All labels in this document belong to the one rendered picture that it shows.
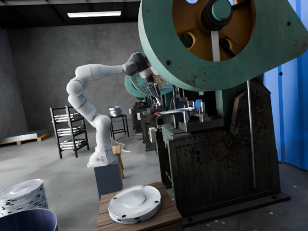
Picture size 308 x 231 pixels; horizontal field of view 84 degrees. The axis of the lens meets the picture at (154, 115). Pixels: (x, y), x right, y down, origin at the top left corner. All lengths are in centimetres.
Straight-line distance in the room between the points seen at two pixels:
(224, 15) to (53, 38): 810
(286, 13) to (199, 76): 66
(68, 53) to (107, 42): 171
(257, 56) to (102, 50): 748
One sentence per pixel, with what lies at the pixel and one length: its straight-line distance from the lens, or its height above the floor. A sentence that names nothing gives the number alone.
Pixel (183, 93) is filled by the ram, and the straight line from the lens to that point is 139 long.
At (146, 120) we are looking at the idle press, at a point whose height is 53.
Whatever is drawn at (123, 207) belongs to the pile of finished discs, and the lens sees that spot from 103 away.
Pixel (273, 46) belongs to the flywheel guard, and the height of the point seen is 114.
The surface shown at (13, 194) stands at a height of 35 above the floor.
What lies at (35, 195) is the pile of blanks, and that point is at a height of 31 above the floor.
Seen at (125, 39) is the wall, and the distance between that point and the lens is 840.
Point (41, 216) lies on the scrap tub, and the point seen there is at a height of 44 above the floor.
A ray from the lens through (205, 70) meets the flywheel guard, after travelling 103.
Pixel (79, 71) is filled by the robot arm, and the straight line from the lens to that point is 127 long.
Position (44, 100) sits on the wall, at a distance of 859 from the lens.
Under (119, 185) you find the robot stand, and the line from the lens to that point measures 150.
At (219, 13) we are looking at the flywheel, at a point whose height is 131.
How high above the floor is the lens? 94
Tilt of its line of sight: 7 degrees down
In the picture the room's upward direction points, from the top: 7 degrees counter-clockwise
